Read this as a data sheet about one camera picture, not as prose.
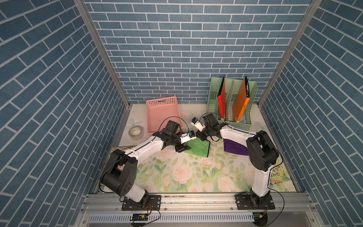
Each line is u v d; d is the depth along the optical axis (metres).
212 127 0.74
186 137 0.75
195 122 0.85
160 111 1.17
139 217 0.72
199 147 0.93
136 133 1.01
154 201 0.74
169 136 0.69
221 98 0.87
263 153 0.51
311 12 0.72
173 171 0.85
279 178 0.83
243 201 0.74
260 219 0.71
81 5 0.69
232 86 1.05
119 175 0.43
